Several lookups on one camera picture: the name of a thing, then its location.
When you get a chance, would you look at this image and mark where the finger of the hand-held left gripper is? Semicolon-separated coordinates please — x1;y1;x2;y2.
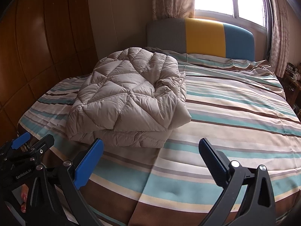
11;132;31;150
28;134;55;161

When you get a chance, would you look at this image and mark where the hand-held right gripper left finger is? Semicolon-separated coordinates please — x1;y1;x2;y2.
29;138;104;226

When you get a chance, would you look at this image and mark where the striped bed cover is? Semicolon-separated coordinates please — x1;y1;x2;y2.
17;47;301;226

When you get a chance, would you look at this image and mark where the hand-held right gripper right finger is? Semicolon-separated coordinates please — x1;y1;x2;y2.
199;138;275;226

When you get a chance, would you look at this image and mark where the person's left hand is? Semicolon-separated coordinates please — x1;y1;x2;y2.
20;186;30;213

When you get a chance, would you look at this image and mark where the short patterned beige curtain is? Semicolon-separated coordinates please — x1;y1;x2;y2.
152;0;195;21

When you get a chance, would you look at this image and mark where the cluttered wooden side table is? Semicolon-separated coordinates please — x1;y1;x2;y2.
282;62;301;117

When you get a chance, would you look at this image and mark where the brown wooden wardrobe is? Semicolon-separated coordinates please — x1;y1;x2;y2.
0;0;99;146

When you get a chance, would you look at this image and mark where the long patterned beige curtain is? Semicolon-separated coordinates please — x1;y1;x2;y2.
267;0;295;78

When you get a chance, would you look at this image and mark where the grey yellow blue headboard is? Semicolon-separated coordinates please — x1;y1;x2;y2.
146;18;255;60

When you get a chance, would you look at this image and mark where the beige quilted down jacket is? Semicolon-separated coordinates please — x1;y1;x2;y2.
65;47;192;148

